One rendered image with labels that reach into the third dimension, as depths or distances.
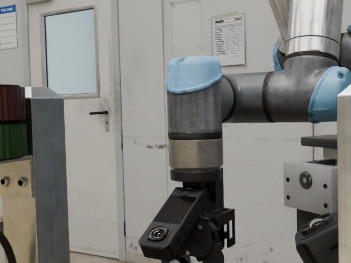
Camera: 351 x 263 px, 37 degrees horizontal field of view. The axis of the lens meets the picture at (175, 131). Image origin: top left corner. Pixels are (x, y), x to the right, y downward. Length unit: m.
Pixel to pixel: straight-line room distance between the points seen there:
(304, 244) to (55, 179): 0.19
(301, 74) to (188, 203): 0.23
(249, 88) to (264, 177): 2.44
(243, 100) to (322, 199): 0.32
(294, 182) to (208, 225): 0.39
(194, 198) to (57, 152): 0.32
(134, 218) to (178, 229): 3.08
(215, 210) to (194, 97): 0.17
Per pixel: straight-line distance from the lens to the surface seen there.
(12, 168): 0.40
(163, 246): 0.64
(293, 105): 0.72
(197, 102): 0.68
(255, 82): 0.75
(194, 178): 0.69
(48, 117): 0.40
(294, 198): 1.06
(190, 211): 0.67
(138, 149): 3.62
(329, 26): 0.76
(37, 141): 0.39
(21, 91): 0.37
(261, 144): 3.16
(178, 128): 0.69
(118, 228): 3.82
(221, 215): 0.72
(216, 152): 0.69
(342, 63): 1.12
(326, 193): 0.99
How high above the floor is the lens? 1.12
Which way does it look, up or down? 3 degrees down
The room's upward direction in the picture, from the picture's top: 2 degrees counter-clockwise
